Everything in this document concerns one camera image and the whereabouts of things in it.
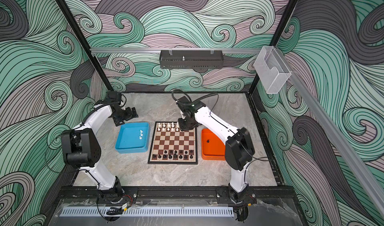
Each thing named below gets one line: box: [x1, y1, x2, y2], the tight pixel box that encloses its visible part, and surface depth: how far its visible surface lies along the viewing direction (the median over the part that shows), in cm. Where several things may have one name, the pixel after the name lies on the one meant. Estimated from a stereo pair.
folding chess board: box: [147, 121, 198, 165], surface depth 90 cm
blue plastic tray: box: [115, 122, 150, 154], surface depth 94 cm
